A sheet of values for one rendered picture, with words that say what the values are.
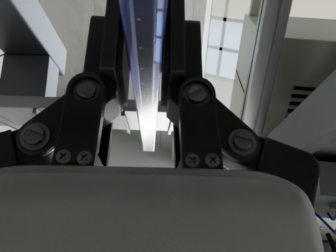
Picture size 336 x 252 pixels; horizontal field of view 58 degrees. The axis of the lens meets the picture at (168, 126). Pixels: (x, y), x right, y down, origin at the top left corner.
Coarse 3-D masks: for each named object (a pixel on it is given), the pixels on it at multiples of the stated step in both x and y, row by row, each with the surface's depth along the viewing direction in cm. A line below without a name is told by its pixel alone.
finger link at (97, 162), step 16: (80, 80) 10; (96, 80) 10; (80, 96) 10; (96, 96) 10; (64, 112) 9; (80, 112) 9; (96, 112) 9; (64, 128) 9; (80, 128) 9; (96, 128) 9; (112, 128) 12; (64, 144) 9; (80, 144) 9; (96, 144) 9; (64, 160) 9; (80, 160) 9; (96, 160) 9
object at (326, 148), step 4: (332, 144) 38; (324, 148) 40; (328, 148) 40; (332, 148) 40; (316, 152) 43; (320, 152) 43; (324, 152) 42; (328, 152) 42; (332, 152) 42; (316, 156) 45; (320, 156) 45; (324, 156) 44; (328, 156) 44; (332, 156) 44
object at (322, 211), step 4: (316, 208) 53; (320, 208) 53; (324, 208) 53; (328, 208) 53; (332, 208) 52; (316, 212) 52; (320, 212) 52; (324, 212) 52; (328, 212) 52; (332, 212) 52; (316, 216) 52; (320, 216) 52; (324, 216) 52; (332, 216) 52; (324, 220) 58; (328, 220) 57; (332, 220) 56
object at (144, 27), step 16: (128, 0) 8; (144, 0) 8; (160, 0) 8; (128, 16) 9; (144, 16) 9; (160, 16) 9; (128, 32) 10; (144, 32) 10; (160, 32) 10; (128, 48) 11; (144, 48) 11; (160, 48) 11; (144, 64) 12; (160, 64) 12; (144, 80) 14; (160, 80) 14; (144, 96) 16; (144, 112) 20; (144, 128) 24; (144, 144) 32
